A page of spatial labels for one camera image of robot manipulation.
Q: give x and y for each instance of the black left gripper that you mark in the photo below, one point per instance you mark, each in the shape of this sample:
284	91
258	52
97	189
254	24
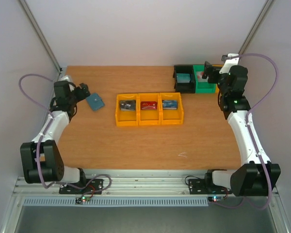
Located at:
82	95

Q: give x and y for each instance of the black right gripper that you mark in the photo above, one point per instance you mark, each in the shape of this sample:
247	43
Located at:
207	71

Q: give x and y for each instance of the teal leather card holder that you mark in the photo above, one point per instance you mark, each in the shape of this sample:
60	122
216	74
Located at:
95	102

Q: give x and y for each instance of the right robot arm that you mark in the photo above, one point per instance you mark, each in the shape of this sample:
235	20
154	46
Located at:
257	175

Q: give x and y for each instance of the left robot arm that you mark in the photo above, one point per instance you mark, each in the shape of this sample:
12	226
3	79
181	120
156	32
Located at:
41	159

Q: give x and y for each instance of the red spot card deck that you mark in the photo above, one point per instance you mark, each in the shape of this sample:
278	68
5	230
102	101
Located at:
200	75

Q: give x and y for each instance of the teal card deck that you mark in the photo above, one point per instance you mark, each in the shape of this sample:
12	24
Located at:
183	77

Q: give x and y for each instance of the black VIP card stack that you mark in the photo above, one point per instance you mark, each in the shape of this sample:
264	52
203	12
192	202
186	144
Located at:
127	105

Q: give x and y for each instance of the blue VIP card stack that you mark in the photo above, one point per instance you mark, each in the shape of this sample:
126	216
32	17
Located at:
170	104

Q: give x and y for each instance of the red VIP card stack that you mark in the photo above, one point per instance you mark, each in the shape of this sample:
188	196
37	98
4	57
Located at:
148	105

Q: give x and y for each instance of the far yellow storage bin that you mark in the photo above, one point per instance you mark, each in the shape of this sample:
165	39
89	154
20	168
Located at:
217	78

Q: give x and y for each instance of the green storage bin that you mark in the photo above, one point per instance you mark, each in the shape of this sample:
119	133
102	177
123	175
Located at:
202	87

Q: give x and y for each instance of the black storage bin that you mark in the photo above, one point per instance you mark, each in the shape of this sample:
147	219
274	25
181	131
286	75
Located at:
187	88

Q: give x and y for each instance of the left yellow bin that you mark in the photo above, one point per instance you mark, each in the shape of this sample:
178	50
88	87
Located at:
126	118

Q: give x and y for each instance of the right yellow bin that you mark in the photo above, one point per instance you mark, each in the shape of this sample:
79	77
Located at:
172	117

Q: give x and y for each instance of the middle yellow bin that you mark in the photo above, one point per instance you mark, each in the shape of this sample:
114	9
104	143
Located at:
149	117

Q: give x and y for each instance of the left small circuit board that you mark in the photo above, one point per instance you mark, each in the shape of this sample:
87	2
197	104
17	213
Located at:
82	200

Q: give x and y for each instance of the small circuit board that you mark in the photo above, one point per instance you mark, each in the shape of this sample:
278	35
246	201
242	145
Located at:
215	198
82	200

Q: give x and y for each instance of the right small circuit board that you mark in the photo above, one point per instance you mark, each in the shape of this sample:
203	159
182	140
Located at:
215	198

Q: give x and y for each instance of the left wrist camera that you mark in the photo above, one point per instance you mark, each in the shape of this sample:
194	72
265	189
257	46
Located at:
66	78

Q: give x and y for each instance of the left corner aluminium post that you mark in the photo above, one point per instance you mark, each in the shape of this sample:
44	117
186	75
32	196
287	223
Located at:
39	33

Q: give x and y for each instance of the corner aluminium post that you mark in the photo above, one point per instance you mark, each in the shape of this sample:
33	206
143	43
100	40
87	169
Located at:
39	33
256	25

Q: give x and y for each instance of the right corner aluminium post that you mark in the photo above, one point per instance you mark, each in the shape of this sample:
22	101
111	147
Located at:
256	25

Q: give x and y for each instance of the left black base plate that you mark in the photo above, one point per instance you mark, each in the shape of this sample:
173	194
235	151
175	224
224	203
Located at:
94	187

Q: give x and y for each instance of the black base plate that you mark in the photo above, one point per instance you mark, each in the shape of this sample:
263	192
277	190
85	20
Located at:
199	187
94	187

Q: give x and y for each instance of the aluminium rail frame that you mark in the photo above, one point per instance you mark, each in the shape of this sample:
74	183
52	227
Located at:
143	162

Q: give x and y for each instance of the grey slotted cable duct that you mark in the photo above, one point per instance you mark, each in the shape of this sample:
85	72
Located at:
118	202

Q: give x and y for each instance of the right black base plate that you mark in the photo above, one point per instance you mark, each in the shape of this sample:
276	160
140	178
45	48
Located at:
199	187

